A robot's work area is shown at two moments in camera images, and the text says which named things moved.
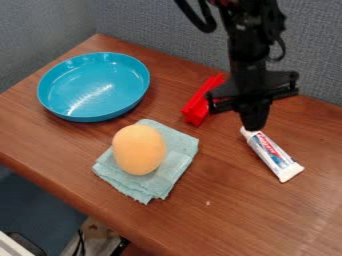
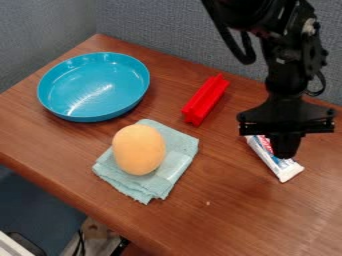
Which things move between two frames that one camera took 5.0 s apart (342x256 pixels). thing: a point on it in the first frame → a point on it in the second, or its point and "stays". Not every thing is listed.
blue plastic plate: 93,86 stays
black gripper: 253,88 → 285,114
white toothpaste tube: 279,162 stays
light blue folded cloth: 156,185 stays
